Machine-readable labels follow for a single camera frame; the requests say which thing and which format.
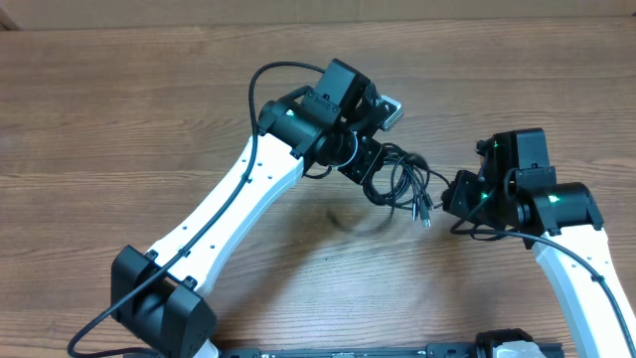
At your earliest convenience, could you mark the black USB cable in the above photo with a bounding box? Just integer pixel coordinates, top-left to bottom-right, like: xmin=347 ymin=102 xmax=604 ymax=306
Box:
xmin=361 ymin=142 xmax=433 ymax=230

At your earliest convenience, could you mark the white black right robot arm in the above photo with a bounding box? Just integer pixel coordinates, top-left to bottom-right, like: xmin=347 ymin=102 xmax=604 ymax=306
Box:
xmin=441 ymin=128 xmax=635 ymax=357

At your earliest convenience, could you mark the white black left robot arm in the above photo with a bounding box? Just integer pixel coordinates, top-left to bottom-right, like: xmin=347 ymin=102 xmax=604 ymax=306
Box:
xmin=110 ymin=60 xmax=403 ymax=357

